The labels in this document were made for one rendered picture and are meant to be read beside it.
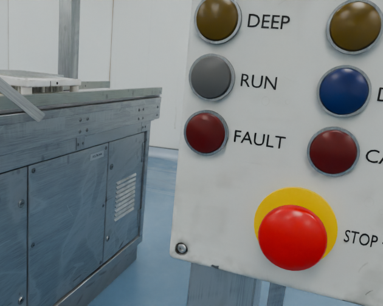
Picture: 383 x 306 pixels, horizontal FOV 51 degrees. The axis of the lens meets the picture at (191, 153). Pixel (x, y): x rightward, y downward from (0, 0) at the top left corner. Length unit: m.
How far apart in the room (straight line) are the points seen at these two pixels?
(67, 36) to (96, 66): 2.68
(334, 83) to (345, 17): 0.04
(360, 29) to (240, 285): 0.23
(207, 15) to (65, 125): 1.02
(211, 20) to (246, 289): 0.22
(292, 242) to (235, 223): 0.05
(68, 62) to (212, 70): 1.50
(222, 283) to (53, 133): 0.91
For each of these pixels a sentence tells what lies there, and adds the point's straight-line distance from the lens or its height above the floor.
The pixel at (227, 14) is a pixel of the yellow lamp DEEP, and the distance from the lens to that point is 0.26.
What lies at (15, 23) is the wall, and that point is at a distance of 4.88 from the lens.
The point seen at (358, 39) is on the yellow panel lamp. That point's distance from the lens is 0.25.
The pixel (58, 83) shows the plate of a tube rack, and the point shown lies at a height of 0.89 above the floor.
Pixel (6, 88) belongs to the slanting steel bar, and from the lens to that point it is 0.94.
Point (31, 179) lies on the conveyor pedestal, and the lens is 1.25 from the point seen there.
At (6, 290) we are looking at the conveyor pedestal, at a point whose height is 0.31.
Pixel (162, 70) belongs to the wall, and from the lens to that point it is 4.18.
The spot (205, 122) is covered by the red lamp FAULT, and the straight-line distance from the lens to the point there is 0.26.
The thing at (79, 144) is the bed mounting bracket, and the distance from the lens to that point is 1.39.
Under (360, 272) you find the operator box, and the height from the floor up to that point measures 0.87.
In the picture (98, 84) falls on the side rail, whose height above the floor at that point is 0.86.
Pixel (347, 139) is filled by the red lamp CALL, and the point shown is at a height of 0.95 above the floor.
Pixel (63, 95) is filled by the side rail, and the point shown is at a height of 0.86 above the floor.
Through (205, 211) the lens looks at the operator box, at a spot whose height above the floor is 0.89.
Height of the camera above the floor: 0.98
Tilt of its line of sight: 12 degrees down
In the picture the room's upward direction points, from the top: 5 degrees clockwise
